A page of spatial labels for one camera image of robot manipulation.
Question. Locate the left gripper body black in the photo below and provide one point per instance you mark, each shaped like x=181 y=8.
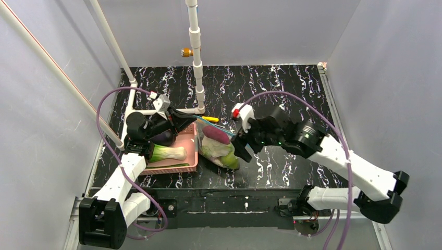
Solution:
x=174 y=120

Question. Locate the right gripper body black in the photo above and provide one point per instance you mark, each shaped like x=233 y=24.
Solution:
x=251 y=133

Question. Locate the clear zip top bag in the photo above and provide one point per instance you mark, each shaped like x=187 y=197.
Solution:
x=200 y=124

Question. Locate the red sweet potato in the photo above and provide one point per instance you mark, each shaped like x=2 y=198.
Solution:
x=216 y=134

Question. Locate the green pear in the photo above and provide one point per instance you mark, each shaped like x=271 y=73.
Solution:
x=230 y=161

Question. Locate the white green cabbage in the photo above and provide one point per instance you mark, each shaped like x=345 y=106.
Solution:
x=214 y=150

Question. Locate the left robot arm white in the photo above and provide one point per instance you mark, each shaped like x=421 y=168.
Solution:
x=105 y=218

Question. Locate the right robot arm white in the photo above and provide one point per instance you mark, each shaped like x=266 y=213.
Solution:
x=372 y=191

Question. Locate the pink plastic basket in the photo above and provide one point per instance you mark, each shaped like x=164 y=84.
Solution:
x=187 y=139

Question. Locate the dark round eggplant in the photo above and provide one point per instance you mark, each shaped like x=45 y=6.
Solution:
x=167 y=138

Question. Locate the white bok choy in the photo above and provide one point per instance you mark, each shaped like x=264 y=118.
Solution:
x=164 y=152

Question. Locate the brass pipe fitting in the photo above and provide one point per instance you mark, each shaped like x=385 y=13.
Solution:
x=187 y=52

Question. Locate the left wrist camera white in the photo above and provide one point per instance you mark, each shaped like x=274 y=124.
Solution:
x=161 y=102

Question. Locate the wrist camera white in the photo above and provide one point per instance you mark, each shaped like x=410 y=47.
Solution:
x=161 y=102
x=244 y=112

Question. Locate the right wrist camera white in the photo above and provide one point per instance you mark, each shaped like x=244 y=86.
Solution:
x=244 y=112

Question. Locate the yellow handle screwdriver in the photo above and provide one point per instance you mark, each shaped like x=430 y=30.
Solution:
x=211 y=119

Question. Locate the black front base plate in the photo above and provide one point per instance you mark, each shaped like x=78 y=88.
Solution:
x=160 y=193

